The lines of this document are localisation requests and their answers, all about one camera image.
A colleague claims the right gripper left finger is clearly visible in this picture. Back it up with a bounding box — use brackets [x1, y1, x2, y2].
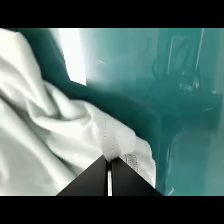
[56, 153, 109, 197]

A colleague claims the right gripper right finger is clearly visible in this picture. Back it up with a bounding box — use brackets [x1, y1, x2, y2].
[111, 157, 163, 197]

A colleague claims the white garment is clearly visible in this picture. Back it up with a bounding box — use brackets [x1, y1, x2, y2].
[0, 28, 157, 197]

